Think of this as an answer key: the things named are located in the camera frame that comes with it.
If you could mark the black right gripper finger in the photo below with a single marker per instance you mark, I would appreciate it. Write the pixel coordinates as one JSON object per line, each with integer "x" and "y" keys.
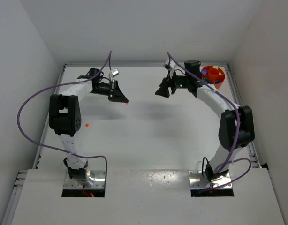
{"x": 168, "y": 83}
{"x": 163, "y": 91}

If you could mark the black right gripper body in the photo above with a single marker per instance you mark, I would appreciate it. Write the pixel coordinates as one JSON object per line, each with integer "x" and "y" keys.
{"x": 170, "y": 84}

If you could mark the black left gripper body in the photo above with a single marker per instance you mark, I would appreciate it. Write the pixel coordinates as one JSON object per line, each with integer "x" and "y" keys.
{"x": 113, "y": 90}

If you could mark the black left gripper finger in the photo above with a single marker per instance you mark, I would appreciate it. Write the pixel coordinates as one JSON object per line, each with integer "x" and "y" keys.
{"x": 119, "y": 87}
{"x": 120, "y": 99}

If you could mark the purple lego brick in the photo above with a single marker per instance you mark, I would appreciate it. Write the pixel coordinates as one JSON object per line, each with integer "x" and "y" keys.
{"x": 204, "y": 71}

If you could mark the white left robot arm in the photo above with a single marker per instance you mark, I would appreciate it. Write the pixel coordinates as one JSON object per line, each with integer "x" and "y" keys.
{"x": 65, "y": 118}

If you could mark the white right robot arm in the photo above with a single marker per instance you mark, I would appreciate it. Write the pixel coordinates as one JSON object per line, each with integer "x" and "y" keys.
{"x": 236, "y": 128}

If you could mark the orange divided round container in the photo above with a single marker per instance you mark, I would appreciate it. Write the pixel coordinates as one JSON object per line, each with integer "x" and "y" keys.
{"x": 217, "y": 77}

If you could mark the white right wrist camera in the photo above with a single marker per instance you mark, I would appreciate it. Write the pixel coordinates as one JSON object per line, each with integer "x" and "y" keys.
{"x": 170, "y": 65}

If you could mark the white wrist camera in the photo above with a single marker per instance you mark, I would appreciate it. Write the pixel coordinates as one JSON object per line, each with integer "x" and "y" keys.
{"x": 170, "y": 65}
{"x": 113, "y": 73}

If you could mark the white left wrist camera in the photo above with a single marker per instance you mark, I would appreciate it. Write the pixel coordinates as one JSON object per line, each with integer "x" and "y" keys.
{"x": 113, "y": 73}

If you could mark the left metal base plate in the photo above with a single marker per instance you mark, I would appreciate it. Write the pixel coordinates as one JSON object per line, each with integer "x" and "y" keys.
{"x": 94, "y": 179}

